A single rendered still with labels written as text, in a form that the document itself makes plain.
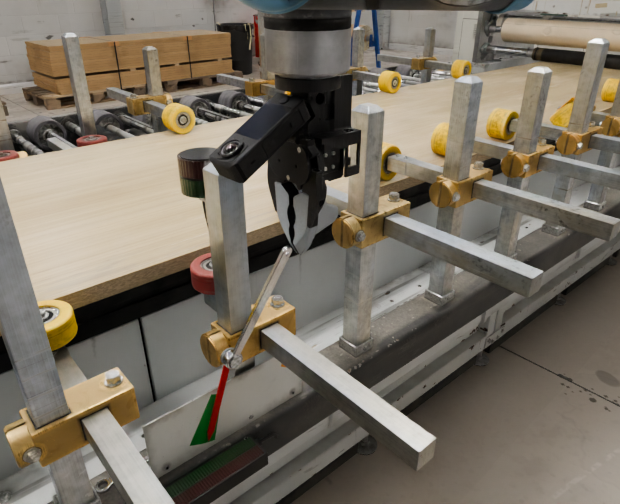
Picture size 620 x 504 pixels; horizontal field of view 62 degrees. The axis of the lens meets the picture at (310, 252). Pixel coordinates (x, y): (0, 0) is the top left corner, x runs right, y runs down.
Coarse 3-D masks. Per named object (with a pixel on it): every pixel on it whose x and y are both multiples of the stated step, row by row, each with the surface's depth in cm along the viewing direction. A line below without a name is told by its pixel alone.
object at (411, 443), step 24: (264, 336) 72; (288, 336) 71; (288, 360) 69; (312, 360) 67; (312, 384) 66; (336, 384) 63; (360, 384) 63; (360, 408) 60; (384, 408) 59; (384, 432) 58; (408, 432) 56; (408, 456) 56; (432, 456) 57
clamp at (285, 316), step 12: (264, 312) 75; (276, 312) 75; (288, 312) 75; (216, 324) 72; (264, 324) 73; (288, 324) 76; (204, 336) 71; (216, 336) 70; (228, 336) 70; (252, 336) 72; (204, 348) 72; (216, 348) 69; (252, 348) 73; (216, 360) 70
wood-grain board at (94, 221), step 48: (384, 96) 198; (432, 96) 198; (96, 144) 140; (144, 144) 140; (192, 144) 140; (48, 192) 109; (96, 192) 109; (144, 192) 109; (384, 192) 113; (48, 240) 89; (96, 240) 89; (144, 240) 89; (192, 240) 89; (48, 288) 75; (96, 288) 76
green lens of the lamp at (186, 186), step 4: (180, 176) 65; (180, 180) 65; (184, 180) 64; (188, 180) 64; (180, 184) 66; (184, 184) 64; (188, 184) 64; (192, 184) 64; (196, 184) 63; (200, 184) 63; (184, 188) 65; (188, 188) 64; (192, 188) 64; (196, 188) 64; (200, 188) 64; (184, 192) 65; (188, 192) 64; (192, 192) 64; (196, 192) 64; (200, 192) 64; (204, 192) 64; (188, 196) 65; (192, 196) 64; (196, 196) 64; (200, 196) 64; (204, 196) 64
